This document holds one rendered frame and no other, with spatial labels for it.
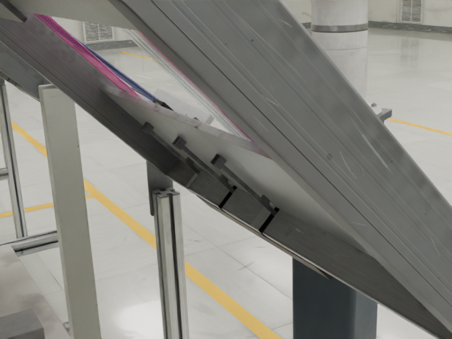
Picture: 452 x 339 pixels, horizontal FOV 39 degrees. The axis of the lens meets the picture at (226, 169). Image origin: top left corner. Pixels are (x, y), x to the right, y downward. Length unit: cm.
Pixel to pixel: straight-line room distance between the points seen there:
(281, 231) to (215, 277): 142
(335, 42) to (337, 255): 69
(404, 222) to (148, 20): 23
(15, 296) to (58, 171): 47
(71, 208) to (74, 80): 41
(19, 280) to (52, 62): 32
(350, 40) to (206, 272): 117
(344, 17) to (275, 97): 102
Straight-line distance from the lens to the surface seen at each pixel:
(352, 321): 154
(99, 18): 59
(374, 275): 72
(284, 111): 36
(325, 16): 137
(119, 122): 106
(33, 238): 188
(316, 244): 79
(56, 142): 132
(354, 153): 40
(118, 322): 204
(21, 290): 92
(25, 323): 75
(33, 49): 100
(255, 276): 224
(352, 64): 138
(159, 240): 120
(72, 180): 134
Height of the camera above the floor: 103
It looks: 18 degrees down
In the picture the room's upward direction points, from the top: 2 degrees counter-clockwise
